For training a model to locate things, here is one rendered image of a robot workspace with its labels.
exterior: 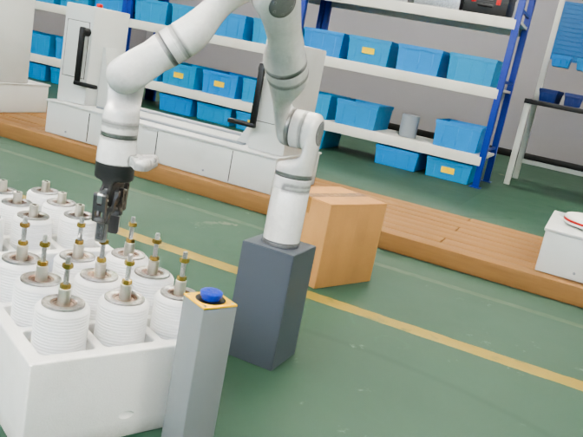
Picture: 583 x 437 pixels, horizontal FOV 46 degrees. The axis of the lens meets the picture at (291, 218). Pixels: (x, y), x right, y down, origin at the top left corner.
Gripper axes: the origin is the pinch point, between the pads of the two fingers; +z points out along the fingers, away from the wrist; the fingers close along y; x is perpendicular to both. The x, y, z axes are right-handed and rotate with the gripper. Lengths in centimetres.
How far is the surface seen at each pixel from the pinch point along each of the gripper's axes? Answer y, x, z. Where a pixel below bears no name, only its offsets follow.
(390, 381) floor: -35, 67, 35
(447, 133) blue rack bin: -438, 124, 4
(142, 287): -3.2, 7.8, 11.5
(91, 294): 4.8, 0.0, 11.9
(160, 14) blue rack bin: -537, -151, -46
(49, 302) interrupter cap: 18.0, -2.8, 9.2
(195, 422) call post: 19.6, 26.7, 25.4
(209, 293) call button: 17.5, 25.0, 1.6
